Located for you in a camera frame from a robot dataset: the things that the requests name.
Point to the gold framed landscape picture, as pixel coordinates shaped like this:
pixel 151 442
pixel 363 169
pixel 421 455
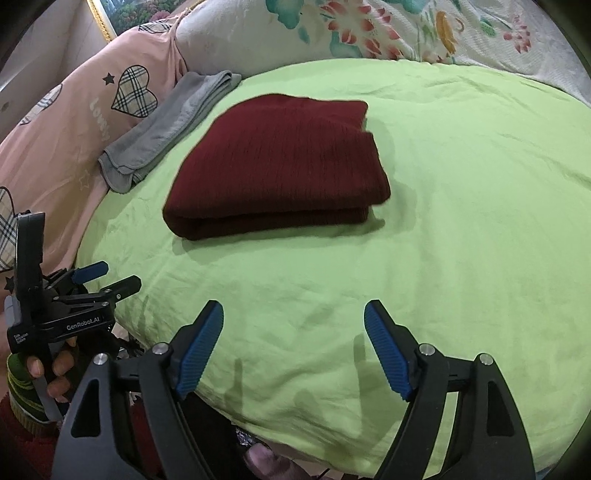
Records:
pixel 134 14

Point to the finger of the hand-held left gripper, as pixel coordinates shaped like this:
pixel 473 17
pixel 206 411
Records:
pixel 124 285
pixel 92 270

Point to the person's left hand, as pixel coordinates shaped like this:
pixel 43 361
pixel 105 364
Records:
pixel 60 374

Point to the pink heart-print pillow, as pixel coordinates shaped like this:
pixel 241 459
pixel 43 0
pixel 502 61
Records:
pixel 60 152

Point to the person's right hand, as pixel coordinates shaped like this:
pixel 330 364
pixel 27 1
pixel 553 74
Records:
pixel 270 464

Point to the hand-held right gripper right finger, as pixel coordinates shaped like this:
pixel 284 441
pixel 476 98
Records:
pixel 385 350

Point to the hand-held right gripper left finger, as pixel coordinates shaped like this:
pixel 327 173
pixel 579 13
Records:
pixel 203 346

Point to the dark red knit sweater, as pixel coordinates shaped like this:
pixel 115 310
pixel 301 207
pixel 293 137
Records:
pixel 277 161

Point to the grey folded cloth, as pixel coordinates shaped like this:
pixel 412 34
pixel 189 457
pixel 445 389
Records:
pixel 157 134

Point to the light green bedsheet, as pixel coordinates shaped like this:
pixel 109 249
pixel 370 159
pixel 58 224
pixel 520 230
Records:
pixel 461 207

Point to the person's left forearm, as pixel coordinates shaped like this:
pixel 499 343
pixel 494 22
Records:
pixel 23 406

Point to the white floral pillow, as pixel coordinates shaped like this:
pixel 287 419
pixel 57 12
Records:
pixel 369 27

